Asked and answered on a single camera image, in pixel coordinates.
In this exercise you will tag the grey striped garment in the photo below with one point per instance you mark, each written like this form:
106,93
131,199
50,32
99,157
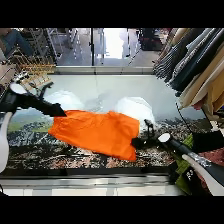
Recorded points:
173,60

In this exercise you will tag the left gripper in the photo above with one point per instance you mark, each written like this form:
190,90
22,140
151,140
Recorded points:
54,110

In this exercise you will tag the red garment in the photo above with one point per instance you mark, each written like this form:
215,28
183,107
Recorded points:
213,156

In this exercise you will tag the orange garment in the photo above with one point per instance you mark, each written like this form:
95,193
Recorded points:
96,133

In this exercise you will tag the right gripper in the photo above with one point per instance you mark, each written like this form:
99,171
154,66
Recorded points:
144,143

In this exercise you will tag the black hanging garment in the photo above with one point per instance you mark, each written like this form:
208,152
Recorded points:
196,66

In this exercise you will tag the beige garment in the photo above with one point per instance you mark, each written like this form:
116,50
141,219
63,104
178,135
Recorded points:
203,88

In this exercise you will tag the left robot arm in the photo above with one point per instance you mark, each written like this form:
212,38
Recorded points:
23,99

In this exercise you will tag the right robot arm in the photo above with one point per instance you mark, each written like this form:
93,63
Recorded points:
200,165

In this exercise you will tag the green garment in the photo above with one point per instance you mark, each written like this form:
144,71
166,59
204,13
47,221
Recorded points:
182,166

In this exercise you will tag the yellow garment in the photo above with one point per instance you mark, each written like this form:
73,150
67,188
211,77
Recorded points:
216,96

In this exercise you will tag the person's legs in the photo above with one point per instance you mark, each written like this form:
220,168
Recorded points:
15,40

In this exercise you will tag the silver frame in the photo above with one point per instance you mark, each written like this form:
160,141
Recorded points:
83,182

